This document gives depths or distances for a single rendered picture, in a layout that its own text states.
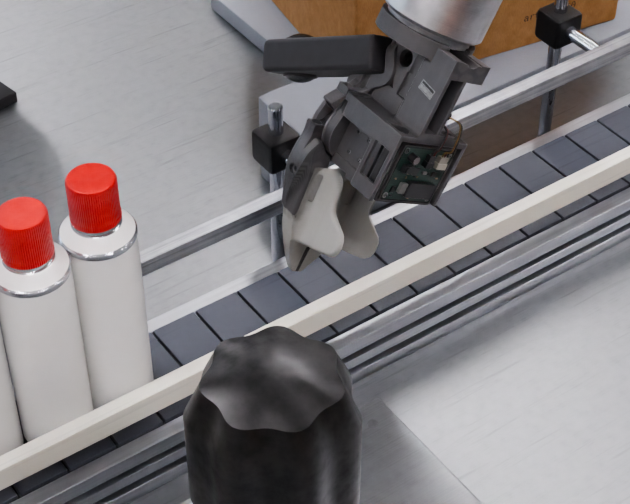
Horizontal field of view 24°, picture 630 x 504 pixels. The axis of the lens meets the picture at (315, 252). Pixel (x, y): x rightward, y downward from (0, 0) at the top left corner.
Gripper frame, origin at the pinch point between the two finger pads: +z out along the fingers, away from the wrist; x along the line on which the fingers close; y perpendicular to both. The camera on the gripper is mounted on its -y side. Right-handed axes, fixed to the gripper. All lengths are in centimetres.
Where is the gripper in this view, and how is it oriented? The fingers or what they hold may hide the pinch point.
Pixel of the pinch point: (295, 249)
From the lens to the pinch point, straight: 109.8
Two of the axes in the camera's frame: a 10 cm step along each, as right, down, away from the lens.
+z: -4.1, 8.3, 3.7
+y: 5.8, 5.5, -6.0
